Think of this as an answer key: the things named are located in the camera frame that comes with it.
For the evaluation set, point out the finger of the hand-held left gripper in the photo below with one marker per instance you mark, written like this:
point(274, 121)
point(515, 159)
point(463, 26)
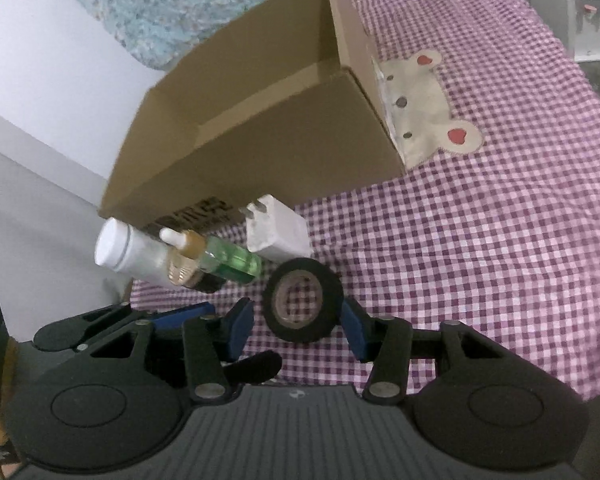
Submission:
point(180, 316)

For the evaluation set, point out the white charger plug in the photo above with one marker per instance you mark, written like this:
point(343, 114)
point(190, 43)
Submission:
point(280, 232)

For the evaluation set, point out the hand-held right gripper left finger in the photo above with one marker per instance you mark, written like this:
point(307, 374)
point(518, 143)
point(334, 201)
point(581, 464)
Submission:
point(239, 330)

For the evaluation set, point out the green dropper bottle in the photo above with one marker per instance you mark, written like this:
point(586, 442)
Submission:
point(230, 262)

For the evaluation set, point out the black tape roll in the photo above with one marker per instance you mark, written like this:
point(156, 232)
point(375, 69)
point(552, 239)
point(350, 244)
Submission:
point(330, 300)

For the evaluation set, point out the purple checked tablecloth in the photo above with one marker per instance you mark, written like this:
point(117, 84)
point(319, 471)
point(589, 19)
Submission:
point(480, 235)

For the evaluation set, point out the teal floral cloth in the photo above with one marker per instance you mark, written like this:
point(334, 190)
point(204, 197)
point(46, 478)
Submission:
point(180, 0)

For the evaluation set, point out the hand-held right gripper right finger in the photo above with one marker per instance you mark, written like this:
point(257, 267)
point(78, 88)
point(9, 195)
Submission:
point(357, 332)

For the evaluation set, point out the white plastic bottle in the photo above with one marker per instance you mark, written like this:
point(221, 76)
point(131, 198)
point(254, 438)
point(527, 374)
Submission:
point(130, 250)

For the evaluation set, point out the black cylindrical tool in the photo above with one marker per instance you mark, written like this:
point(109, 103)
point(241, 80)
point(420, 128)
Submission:
point(255, 367)

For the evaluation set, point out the dark jar with gold lid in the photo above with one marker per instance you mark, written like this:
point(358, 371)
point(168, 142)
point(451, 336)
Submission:
point(180, 272)

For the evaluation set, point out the brown cardboard box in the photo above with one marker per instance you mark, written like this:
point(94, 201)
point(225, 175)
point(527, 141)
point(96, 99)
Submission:
point(280, 160)

